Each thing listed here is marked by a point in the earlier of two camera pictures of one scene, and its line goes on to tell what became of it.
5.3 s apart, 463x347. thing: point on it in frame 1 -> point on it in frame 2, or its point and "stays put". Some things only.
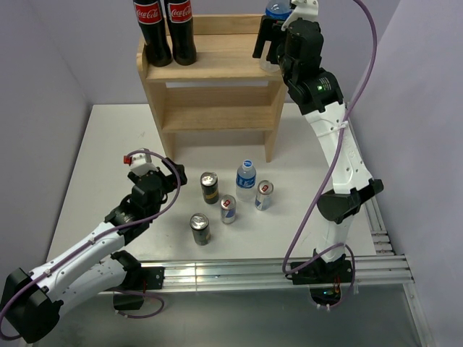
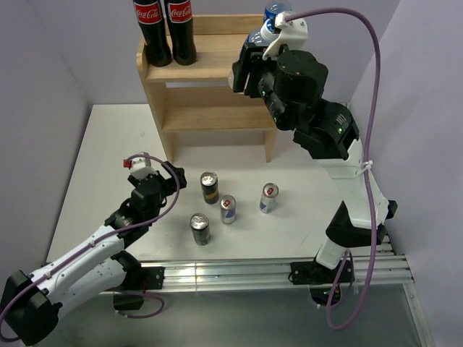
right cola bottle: [181, 21] stays put
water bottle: [245, 182] -> [268, 32]
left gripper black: [175, 173] stays put
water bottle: [278, 10] stays put
